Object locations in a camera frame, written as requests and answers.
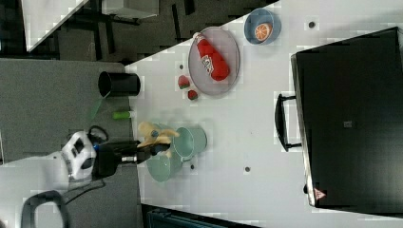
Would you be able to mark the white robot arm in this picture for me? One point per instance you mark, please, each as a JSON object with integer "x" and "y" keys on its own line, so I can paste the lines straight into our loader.
{"x": 33, "y": 189}

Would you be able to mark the blue bowl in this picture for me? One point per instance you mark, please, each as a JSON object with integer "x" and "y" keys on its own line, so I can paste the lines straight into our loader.
{"x": 259, "y": 16}

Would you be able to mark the green perforated colander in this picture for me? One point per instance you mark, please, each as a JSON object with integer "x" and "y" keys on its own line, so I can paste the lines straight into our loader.
{"x": 164, "y": 165}

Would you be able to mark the yellow plush peeled banana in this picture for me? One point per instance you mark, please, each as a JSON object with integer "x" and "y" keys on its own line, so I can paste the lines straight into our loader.
{"x": 153, "y": 135}

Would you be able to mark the black toaster oven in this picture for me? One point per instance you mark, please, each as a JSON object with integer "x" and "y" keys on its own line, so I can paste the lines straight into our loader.
{"x": 349, "y": 109}

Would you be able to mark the green marker pen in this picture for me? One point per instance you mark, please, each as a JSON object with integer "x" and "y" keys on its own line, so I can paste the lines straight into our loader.
{"x": 122, "y": 115}

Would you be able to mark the orange slice toy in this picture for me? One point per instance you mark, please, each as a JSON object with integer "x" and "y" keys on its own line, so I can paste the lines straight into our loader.
{"x": 263, "y": 31}

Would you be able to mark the black cylinder cup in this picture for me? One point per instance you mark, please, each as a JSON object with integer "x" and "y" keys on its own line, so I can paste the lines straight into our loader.
{"x": 118, "y": 84}

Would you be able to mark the small red strawberry toy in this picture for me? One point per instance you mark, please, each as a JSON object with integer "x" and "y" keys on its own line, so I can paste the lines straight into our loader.
{"x": 192, "y": 95}

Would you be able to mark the grey round plate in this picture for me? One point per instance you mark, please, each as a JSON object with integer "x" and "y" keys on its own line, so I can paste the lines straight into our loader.
{"x": 226, "y": 45}

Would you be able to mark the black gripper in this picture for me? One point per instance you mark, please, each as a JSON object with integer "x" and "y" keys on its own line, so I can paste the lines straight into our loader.
{"x": 111, "y": 154}

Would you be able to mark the large red strawberry toy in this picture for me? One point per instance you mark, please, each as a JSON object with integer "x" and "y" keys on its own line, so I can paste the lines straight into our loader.
{"x": 183, "y": 82}

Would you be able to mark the red ketchup bottle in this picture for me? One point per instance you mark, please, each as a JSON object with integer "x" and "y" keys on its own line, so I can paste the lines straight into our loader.
{"x": 213, "y": 62}

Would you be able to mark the green mug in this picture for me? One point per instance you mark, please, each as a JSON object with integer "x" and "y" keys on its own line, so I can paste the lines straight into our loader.
{"x": 191, "y": 141}

